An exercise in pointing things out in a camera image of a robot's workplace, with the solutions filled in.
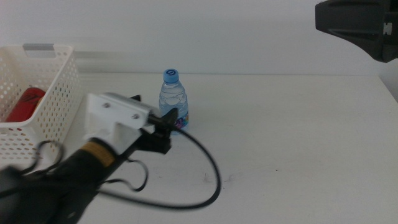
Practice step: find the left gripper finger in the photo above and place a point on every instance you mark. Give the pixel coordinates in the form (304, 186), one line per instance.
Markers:
(170, 119)
(136, 98)

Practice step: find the clear water bottle blue cap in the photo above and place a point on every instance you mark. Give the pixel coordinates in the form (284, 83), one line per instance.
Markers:
(172, 93)

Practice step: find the red cola can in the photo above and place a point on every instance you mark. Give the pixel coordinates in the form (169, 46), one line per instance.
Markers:
(26, 104)

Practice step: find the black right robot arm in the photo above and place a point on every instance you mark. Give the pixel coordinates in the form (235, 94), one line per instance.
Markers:
(357, 21)

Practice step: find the white perforated plastic basket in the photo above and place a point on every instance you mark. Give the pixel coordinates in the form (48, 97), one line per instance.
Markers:
(62, 90)

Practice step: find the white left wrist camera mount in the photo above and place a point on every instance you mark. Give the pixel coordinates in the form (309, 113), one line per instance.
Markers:
(118, 115)

